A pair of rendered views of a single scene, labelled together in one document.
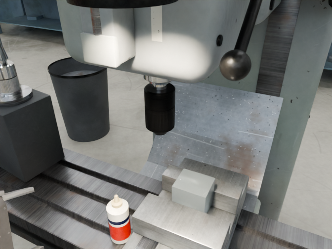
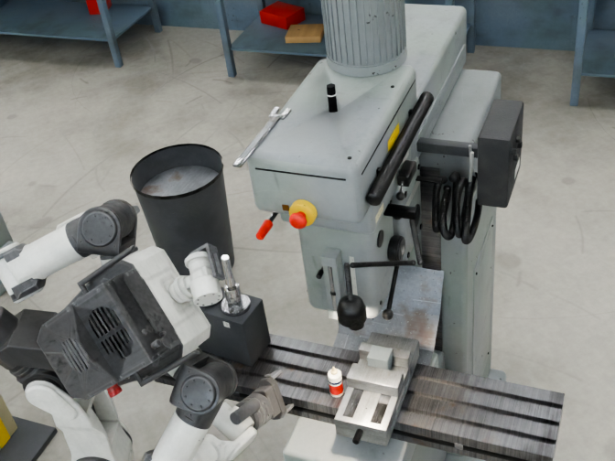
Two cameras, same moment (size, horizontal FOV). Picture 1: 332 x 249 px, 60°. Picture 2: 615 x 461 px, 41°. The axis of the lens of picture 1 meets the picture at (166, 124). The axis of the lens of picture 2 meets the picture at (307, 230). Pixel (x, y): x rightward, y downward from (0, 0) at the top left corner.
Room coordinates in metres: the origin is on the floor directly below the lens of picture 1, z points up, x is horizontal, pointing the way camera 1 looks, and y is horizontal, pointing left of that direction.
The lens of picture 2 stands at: (-1.26, 0.11, 2.82)
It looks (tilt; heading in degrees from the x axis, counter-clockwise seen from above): 38 degrees down; 0
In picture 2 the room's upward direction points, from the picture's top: 8 degrees counter-clockwise
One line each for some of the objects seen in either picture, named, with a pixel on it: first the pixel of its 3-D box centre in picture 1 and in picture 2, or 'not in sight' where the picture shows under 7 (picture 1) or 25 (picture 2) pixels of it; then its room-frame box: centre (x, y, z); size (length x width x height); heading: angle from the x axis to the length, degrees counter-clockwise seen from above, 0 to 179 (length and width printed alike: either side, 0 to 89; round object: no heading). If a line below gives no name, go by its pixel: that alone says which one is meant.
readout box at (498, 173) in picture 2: not in sight; (502, 153); (0.52, -0.42, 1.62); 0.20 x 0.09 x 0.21; 154
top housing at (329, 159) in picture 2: not in sight; (338, 134); (0.41, 0.00, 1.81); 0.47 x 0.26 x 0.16; 154
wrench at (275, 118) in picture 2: not in sight; (261, 135); (0.31, 0.18, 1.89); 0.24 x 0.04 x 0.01; 152
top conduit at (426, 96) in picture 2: not in sight; (401, 144); (0.36, -0.14, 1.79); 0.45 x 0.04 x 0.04; 154
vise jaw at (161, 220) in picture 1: (180, 227); (374, 380); (0.32, -0.02, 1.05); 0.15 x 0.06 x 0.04; 64
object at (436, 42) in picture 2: not in sight; (399, 91); (0.84, -0.21, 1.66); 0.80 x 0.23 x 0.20; 154
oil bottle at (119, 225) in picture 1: (118, 216); (335, 380); (0.37, 0.09, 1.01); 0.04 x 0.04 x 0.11
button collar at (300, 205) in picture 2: not in sight; (303, 212); (0.19, 0.11, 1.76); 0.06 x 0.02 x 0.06; 64
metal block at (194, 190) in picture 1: (193, 194); (380, 359); (0.37, -0.05, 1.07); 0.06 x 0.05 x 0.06; 64
